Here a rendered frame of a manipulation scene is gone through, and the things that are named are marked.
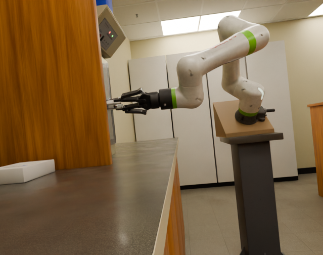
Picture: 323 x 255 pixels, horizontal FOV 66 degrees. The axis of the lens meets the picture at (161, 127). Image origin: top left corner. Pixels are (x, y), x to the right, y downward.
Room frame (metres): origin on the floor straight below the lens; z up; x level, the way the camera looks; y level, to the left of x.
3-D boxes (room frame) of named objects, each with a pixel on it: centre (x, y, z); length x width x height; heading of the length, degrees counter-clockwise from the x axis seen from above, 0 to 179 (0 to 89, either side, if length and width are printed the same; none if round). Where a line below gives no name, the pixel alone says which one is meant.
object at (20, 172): (0.73, 0.42, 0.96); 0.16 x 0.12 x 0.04; 175
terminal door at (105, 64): (1.07, 0.24, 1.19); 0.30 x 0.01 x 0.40; 175
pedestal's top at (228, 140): (1.65, -0.57, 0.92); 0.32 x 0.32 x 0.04; 87
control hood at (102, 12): (1.06, 0.19, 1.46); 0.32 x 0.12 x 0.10; 175
